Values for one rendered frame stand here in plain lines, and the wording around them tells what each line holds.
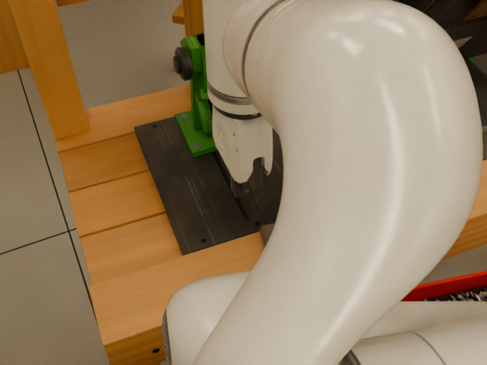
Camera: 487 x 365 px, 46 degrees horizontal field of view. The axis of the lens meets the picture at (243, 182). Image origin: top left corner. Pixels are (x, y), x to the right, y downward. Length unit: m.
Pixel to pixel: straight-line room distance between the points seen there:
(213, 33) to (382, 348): 0.40
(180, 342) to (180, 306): 0.04
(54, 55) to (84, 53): 1.98
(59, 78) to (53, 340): 1.10
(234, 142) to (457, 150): 0.46
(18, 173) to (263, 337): 2.56
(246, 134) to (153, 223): 0.66
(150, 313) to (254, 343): 0.91
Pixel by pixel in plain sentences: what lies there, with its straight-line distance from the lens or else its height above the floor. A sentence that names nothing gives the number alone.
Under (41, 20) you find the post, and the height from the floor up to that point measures 1.21.
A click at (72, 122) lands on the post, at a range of 1.50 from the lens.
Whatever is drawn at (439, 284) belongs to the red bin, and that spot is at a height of 0.92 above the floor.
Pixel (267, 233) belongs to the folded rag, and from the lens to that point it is 1.20.
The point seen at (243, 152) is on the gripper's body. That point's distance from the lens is 0.67.
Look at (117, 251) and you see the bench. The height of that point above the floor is 0.88.
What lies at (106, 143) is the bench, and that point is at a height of 0.88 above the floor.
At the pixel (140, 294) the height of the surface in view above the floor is 0.90.
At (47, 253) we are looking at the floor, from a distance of 2.42.
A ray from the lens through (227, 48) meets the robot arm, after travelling 0.44.
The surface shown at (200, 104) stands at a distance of 1.35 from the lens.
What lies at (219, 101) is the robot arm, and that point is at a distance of 0.65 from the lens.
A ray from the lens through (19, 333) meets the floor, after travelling 2.27.
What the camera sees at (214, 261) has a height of 0.90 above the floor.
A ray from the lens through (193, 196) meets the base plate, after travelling 1.30.
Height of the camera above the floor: 1.89
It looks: 48 degrees down
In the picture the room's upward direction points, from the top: straight up
